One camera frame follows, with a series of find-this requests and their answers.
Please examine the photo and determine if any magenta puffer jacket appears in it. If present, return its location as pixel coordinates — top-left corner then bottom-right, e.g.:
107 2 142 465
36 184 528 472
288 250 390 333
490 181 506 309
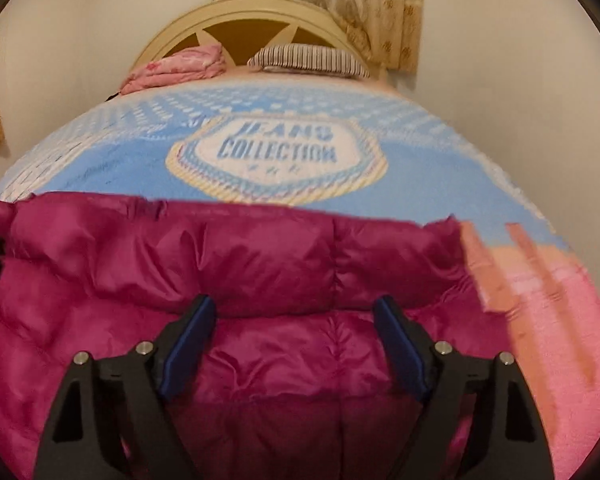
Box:
0 193 510 479

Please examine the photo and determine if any blue pink printed bedspread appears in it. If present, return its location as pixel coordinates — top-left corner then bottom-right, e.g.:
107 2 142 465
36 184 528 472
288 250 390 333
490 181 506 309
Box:
0 75 600 479

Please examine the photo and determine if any pink folded blanket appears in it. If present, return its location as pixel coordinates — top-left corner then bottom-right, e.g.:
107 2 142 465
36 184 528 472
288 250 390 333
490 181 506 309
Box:
119 44 226 96

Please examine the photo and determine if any striped pillow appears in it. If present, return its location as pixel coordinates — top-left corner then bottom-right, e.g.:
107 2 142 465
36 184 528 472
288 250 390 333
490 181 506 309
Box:
247 44 370 79

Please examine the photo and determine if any cream wooden headboard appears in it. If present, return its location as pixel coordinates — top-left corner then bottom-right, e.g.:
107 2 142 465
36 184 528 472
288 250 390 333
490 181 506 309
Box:
133 0 363 67

